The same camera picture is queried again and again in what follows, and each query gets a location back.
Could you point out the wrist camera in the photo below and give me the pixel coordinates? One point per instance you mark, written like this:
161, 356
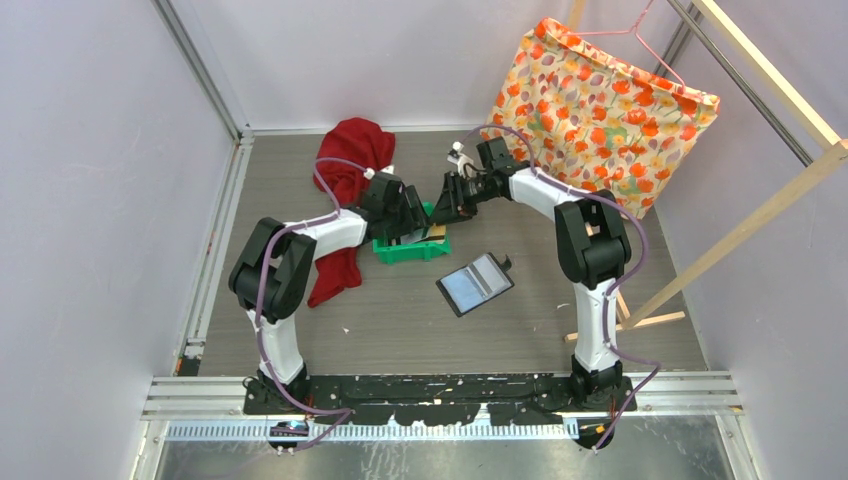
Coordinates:
457, 157
387, 173

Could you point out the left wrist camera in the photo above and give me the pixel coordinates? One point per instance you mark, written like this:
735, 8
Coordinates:
387, 173

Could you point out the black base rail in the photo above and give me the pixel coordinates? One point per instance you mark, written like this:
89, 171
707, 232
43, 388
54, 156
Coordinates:
433, 400

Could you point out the green plastic bin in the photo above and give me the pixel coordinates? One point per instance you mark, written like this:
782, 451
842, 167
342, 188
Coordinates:
424, 250

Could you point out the red cloth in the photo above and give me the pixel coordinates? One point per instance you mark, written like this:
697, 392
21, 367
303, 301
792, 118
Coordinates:
345, 151

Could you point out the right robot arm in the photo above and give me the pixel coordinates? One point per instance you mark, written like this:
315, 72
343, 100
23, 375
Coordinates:
592, 248

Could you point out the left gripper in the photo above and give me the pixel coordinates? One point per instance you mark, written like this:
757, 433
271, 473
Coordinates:
414, 214

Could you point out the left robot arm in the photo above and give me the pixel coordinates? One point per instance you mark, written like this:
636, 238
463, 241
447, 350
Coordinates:
271, 274

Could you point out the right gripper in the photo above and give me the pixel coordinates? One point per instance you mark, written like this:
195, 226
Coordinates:
451, 206

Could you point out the wooden frame rack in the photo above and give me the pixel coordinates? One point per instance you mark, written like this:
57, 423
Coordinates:
757, 219

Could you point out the floral fabric bag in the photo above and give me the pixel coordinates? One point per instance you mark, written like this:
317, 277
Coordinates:
594, 121

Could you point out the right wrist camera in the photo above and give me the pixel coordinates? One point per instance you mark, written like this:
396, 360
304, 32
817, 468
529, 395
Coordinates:
457, 157

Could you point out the black card holder wallet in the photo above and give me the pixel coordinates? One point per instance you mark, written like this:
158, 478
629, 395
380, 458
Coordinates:
476, 283

